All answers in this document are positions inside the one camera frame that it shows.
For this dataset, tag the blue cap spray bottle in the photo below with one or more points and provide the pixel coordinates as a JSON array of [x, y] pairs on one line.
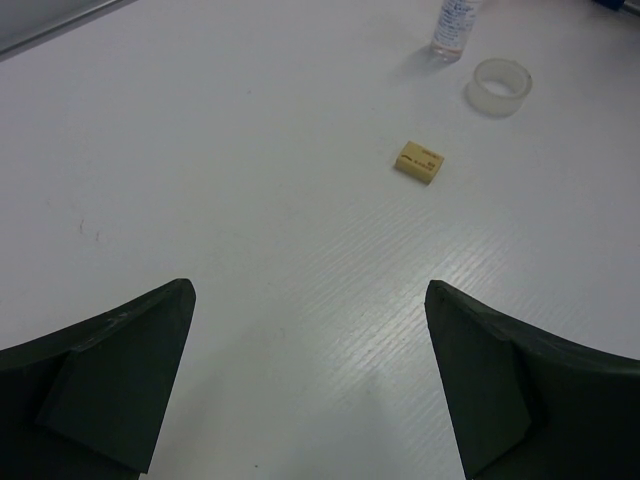
[[453, 28]]

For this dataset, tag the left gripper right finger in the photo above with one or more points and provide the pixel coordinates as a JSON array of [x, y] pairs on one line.
[[528, 404]]

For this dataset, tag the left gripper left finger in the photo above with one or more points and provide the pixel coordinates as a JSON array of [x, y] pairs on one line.
[[88, 401]]

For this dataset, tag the clear tape roll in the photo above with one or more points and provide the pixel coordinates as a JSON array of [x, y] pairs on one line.
[[498, 87]]

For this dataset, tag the tan eraser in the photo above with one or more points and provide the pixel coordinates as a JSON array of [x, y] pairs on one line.
[[418, 162]]

